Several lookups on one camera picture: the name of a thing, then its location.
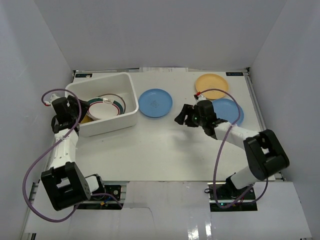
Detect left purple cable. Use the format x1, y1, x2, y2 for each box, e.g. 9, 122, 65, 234
22, 88, 123, 223

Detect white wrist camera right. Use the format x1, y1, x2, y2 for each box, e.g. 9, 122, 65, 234
193, 92, 207, 102

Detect papers at back edge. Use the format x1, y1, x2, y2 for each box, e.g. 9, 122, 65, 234
139, 67, 189, 73

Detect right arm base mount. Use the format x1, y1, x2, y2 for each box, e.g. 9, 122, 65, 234
204, 183, 258, 213

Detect yellow orange plate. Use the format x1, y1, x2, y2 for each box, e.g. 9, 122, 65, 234
195, 73, 229, 100

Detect green rimmed white plate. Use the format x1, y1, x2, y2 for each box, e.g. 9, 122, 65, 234
86, 93, 126, 121

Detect round bamboo tray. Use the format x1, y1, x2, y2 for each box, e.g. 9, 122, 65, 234
80, 115, 93, 124

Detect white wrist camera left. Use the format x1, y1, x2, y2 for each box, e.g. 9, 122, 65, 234
43, 93, 60, 107

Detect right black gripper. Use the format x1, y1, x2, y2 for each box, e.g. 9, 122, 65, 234
174, 104, 206, 128

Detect white plastic bin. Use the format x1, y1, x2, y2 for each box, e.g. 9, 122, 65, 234
66, 72, 139, 137

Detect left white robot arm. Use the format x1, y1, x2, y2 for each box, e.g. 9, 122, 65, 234
41, 94, 106, 211

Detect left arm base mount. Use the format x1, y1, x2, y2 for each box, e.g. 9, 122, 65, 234
78, 182, 127, 210

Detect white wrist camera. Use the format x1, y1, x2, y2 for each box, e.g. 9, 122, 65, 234
193, 92, 207, 102
43, 93, 60, 107

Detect blue plate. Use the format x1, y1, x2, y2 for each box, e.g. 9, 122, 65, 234
138, 88, 173, 118
212, 98, 239, 123

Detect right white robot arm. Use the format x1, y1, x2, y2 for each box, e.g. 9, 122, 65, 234
174, 100, 290, 200

